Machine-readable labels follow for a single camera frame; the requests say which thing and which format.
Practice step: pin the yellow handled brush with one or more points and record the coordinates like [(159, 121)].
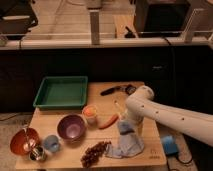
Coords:
[(120, 110)]

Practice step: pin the blue sponge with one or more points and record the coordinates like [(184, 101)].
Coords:
[(124, 127)]

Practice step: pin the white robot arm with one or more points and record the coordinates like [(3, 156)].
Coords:
[(194, 124)]

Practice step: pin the clear cup with orange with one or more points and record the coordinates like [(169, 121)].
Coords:
[(90, 114)]

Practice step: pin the wooden table board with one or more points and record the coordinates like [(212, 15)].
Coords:
[(45, 123)]

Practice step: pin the green plastic tray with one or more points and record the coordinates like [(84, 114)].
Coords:
[(62, 92)]

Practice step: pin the purple bowl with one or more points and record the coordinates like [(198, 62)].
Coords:
[(71, 127)]

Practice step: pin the light blue cloth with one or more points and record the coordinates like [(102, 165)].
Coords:
[(129, 145)]

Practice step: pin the bunch of dark grapes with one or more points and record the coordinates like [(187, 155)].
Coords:
[(92, 154)]

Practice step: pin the light blue cup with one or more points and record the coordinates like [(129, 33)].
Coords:
[(51, 143)]

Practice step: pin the blue box on floor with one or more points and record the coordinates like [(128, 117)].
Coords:
[(169, 145)]

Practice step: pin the small metal cup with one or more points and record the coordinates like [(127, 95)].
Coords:
[(37, 154)]

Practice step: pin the metal spoon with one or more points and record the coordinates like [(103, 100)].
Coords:
[(25, 127)]

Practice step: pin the orange-red bowl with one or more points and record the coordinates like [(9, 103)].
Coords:
[(18, 143)]

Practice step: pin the metal frame post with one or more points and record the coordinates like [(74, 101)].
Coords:
[(94, 24)]

